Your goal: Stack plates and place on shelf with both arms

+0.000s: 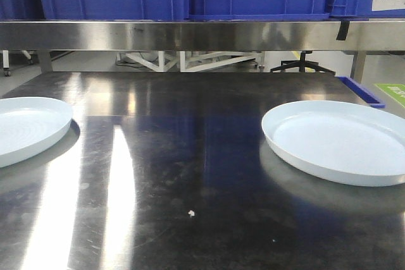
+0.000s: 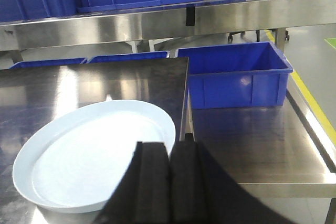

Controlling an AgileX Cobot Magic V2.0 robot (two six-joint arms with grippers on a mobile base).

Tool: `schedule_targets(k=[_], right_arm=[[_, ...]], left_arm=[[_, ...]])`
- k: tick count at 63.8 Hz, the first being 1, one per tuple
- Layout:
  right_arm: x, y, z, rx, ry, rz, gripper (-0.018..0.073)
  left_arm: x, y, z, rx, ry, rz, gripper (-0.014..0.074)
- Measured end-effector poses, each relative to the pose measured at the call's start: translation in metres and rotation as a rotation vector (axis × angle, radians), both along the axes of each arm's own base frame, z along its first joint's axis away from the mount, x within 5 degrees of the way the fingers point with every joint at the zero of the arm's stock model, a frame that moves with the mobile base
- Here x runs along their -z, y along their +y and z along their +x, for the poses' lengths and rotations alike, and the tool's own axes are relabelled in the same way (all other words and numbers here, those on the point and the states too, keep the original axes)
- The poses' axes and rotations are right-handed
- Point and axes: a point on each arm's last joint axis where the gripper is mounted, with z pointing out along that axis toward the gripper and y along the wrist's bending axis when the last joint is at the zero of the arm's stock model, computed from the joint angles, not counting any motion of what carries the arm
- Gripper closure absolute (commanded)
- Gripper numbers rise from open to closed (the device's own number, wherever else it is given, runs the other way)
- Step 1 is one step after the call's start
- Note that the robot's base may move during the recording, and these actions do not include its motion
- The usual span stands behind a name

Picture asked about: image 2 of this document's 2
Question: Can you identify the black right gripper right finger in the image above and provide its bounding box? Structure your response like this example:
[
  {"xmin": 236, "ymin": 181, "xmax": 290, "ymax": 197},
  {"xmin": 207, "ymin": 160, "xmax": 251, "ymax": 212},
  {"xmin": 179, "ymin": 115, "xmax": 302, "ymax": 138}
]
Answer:
[{"xmin": 171, "ymin": 134, "xmax": 265, "ymax": 223}]

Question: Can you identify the stainless steel shelf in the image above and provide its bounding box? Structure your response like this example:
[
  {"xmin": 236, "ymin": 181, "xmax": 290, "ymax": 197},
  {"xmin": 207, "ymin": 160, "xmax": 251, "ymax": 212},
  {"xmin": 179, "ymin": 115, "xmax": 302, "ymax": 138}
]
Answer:
[{"xmin": 1, "ymin": 0, "xmax": 335, "ymax": 55}]

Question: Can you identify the blue flat bin middle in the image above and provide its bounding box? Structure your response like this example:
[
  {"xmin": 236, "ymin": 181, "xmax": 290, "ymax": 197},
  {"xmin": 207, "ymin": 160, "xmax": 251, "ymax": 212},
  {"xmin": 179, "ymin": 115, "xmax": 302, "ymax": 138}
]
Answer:
[{"xmin": 88, "ymin": 51, "xmax": 170, "ymax": 63}]

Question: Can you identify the black tape strip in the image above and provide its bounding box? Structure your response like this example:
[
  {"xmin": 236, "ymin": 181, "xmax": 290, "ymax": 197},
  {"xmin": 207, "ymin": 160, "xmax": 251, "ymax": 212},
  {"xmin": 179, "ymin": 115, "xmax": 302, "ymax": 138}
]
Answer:
[{"xmin": 185, "ymin": 5, "xmax": 195, "ymax": 27}]

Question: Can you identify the black chair base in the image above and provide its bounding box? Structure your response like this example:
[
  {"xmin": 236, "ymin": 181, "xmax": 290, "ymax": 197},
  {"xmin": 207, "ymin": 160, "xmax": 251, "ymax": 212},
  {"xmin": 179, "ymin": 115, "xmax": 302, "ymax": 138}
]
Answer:
[{"xmin": 227, "ymin": 28, "xmax": 290, "ymax": 44}]

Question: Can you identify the blue open bin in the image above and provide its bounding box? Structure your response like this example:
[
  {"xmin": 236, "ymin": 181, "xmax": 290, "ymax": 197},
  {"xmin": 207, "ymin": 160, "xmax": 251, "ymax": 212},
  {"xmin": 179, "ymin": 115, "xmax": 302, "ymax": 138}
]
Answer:
[{"xmin": 176, "ymin": 41, "xmax": 293, "ymax": 109}]

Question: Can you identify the white plate right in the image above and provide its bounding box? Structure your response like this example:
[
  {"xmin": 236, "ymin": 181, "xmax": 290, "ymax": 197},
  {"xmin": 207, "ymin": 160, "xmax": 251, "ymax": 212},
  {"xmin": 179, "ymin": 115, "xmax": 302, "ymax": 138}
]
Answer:
[{"xmin": 12, "ymin": 100, "xmax": 176, "ymax": 214}]

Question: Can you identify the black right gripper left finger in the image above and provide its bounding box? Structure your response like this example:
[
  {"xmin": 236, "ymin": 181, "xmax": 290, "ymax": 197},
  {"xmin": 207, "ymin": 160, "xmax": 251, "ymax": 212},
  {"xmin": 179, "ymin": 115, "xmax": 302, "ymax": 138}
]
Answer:
[{"xmin": 94, "ymin": 142, "xmax": 170, "ymax": 223}]

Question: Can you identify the blue flat bin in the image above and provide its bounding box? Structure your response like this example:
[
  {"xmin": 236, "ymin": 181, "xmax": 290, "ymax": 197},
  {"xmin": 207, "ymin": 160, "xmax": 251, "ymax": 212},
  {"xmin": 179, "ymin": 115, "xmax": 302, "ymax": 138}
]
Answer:
[
  {"xmin": 10, "ymin": 58, "xmax": 88, "ymax": 69},
  {"xmin": 88, "ymin": 51, "xmax": 170, "ymax": 63}
]

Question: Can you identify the blue flat bin left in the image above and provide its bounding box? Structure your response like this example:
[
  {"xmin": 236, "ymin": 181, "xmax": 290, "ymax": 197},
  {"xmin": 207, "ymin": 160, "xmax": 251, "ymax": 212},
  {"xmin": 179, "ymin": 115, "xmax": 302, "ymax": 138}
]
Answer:
[{"xmin": 10, "ymin": 58, "xmax": 88, "ymax": 69}]

